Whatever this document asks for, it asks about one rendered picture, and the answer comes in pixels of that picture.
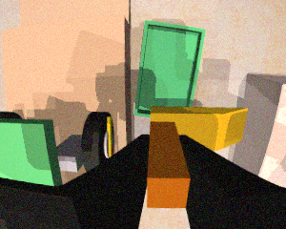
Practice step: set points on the tan wooden ramp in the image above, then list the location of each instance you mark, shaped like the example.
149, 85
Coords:
67, 59

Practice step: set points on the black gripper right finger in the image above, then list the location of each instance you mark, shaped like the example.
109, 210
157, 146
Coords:
223, 195

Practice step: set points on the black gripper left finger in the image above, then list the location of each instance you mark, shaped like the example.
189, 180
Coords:
109, 196

